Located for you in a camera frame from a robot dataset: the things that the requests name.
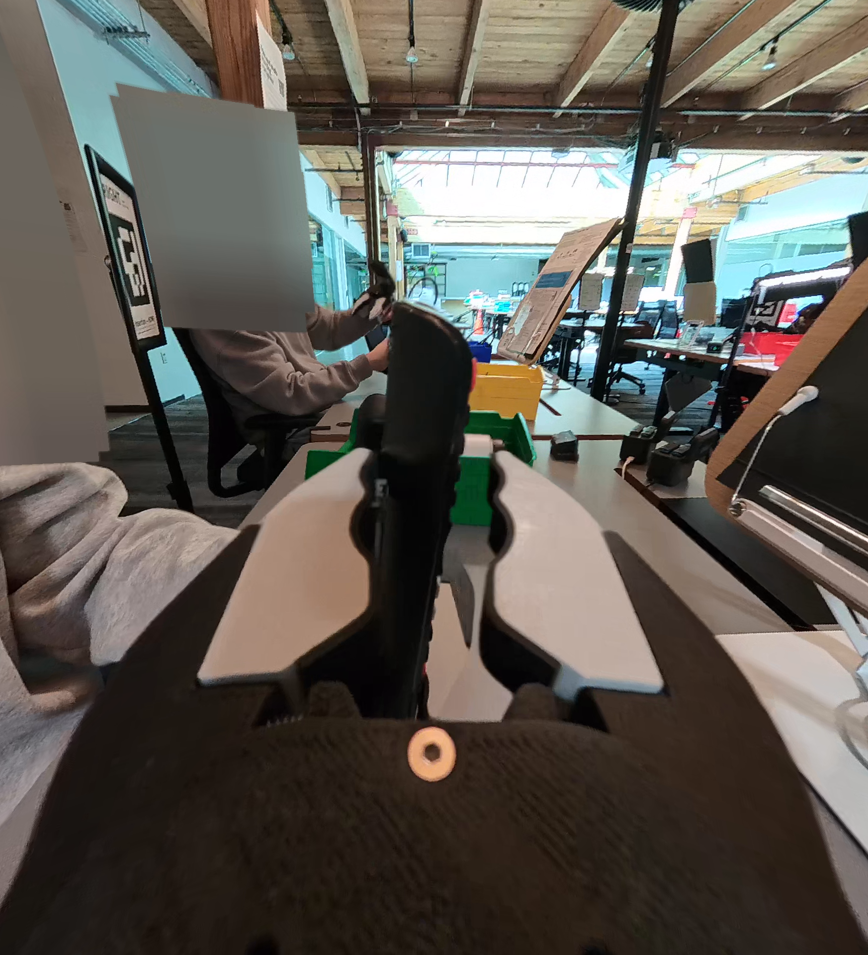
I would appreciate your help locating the red plastic bin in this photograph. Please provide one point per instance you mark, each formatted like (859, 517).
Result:
(773, 349)

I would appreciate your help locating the black office chair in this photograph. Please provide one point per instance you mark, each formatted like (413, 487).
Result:
(628, 365)
(214, 433)

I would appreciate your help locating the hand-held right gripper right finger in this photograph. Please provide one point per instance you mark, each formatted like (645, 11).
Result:
(568, 597)

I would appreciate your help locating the person's left forearm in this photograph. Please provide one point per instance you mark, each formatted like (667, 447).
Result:
(143, 574)

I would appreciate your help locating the black board with wooden rim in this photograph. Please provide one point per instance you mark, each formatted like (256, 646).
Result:
(851, 418)

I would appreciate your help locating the white paper notice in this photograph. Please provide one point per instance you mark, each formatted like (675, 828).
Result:
(271, 67)

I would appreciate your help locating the black desk mat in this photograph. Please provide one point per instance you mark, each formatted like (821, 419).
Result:
(740, 552)

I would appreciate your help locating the hanging light bulb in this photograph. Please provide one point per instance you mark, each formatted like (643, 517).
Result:
(411, 54)
(287, 51)
(769, 60)

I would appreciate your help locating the wooden support post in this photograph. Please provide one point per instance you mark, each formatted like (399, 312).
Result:
(236, 52)

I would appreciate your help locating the green plastic bin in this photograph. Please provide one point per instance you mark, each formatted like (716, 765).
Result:
(512, 436)

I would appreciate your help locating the black panel with cardboard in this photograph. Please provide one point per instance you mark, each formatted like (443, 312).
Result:
(699, 261)

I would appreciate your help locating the small blue bin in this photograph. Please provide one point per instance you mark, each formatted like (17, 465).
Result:
(482, 352)

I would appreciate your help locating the black remote control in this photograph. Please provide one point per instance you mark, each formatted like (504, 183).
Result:
(419, 418)

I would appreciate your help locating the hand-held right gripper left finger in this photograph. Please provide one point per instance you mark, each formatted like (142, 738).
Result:
(292, 597)

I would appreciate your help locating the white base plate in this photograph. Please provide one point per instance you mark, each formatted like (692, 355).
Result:
(777, 686)

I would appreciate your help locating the large yellow plastic bin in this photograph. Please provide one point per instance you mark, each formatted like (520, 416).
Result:
(508, 392)

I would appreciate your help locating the printed cardboard board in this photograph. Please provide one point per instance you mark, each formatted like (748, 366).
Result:
(553, 298)

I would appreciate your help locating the black support pole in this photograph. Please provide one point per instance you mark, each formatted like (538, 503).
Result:
(639, 224)

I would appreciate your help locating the black battery charger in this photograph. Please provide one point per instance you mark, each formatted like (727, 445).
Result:
(639, 448)
(684, 455)

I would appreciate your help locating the person's grey sweatshirt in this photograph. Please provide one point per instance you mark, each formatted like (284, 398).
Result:
(1, 746)

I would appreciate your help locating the framed tag sign on stand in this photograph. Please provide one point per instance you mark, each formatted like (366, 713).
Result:
(132, 261)

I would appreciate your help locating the small black box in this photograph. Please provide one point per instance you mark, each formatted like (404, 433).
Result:
(564, 448)

